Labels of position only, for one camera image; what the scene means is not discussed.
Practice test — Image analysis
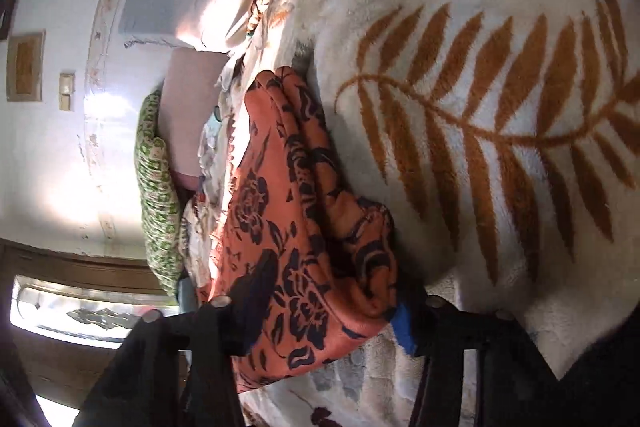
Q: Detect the orange floral cloth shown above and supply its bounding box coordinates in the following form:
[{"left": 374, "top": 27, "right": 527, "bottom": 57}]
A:
[{"left": 198, "top": 67, "right": 397, "bottom": 392}]

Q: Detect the blue cloth at bedside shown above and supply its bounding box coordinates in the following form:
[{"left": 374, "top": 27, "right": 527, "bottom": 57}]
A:
[{"left": 176, "top": 273, "right": 200, "bottom": 313}]

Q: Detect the green patterned pillow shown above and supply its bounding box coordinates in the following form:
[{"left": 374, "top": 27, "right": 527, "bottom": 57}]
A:
[{"left": 134, "top": 88, "right": 183, "bottom": 295}]

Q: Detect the cream leaf-print fleece blanket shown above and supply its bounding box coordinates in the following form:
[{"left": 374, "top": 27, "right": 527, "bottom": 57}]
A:
[{"left": 222, "top": 0, "right": 639, "bottom": 426}]

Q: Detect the wooden framed picture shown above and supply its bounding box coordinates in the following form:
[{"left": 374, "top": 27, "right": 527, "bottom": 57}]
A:
[{"left": 6, "top": 31, "right": 46, "bottom": 102}]

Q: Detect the wall light switch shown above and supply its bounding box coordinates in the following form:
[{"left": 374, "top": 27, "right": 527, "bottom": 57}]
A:
[{"left": 58, "top": 72, "right": 75, "bottom": 112}]

